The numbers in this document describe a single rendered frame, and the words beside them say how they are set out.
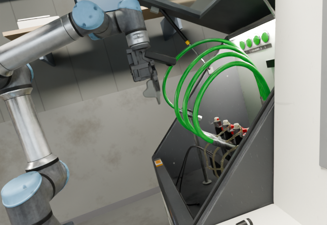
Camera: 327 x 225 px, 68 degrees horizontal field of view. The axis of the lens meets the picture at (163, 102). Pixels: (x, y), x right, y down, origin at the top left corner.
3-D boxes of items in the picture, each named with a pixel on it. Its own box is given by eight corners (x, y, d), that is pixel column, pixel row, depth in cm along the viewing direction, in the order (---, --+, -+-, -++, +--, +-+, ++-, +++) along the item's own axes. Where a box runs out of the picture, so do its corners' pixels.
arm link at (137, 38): (146, 33, 87) (148, 28, 79) (149, 46, 88) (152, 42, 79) (125, 38, 86) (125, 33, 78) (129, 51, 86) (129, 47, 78)
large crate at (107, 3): (136, 19, 254) (131, -2, 252) (143, 5, 214) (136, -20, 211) (82, 30, 241) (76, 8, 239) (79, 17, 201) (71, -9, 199)
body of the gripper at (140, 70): (134, 83, 87) (125, 51, 86) (156, 77, 89) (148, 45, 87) (135, 83, 80) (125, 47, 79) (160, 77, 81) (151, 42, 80)
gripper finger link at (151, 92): (146, 107, 85) (139, 82, 84) (162, 103, 86) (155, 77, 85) (147, 108, 82) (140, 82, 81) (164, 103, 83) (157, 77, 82)
